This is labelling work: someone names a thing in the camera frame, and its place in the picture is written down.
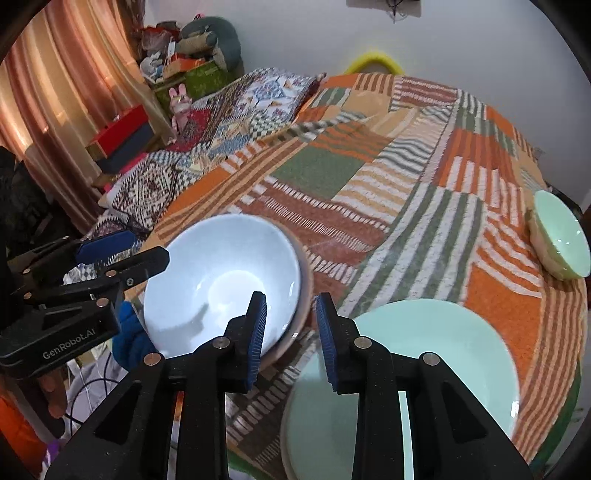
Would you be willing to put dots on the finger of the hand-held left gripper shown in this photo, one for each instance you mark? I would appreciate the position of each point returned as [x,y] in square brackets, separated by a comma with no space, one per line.
[138,267]
[106,244]

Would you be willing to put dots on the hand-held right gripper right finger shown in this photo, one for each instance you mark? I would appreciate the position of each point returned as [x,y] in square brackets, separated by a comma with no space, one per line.
[325,341]

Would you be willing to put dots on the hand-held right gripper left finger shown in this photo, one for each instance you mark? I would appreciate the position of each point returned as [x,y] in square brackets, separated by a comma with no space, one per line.
[257,337]

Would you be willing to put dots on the white bowl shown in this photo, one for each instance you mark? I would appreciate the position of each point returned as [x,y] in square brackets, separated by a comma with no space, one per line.
[217,272]

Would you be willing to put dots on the large white plate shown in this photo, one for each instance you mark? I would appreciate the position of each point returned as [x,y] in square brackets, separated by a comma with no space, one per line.
[285,438]

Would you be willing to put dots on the green plate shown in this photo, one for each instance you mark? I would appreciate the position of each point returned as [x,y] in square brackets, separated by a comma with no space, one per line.
[438,332]

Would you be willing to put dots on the person's left forearm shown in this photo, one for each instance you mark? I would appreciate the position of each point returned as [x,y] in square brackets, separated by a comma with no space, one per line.
[18,429]

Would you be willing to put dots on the person's left hand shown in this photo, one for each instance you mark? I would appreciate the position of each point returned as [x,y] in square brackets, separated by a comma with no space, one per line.
[55,392]

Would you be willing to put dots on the blue cloth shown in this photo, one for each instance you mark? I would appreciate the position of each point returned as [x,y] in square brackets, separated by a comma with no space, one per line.
[131,337]

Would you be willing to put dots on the dark cloth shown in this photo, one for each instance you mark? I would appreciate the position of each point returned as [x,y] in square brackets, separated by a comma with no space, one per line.
[27,203]

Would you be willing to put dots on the dark blue box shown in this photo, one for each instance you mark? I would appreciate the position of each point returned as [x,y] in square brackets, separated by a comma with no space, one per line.
[131,152]

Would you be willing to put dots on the red box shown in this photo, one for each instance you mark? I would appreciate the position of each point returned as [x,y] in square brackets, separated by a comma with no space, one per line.
[120,129]

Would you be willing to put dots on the pink rabbit toy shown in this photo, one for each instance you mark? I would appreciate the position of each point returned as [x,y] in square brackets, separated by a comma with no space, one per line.
[180,108]

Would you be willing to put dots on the orange striped patchwork tablecloth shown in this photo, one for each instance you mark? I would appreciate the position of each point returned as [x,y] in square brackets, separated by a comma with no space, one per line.
[369,184]

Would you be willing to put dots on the orange striped curtain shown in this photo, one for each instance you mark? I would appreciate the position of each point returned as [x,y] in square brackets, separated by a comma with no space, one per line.
[69,69]

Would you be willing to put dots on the patterned patchwork quilt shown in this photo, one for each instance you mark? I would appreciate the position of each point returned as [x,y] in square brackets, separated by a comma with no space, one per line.
[240,110]

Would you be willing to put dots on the green patterned box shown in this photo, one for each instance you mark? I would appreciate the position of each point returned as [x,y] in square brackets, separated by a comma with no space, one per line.
[203,78]

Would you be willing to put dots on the grey plush cushion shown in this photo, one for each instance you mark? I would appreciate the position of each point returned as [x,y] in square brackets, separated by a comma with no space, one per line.
[221,41]

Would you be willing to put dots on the green bowl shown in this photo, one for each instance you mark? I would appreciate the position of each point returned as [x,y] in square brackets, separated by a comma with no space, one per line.
[561,230]

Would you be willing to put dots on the yellow hoop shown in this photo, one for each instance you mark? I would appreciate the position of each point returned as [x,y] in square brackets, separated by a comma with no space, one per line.
[374,56]

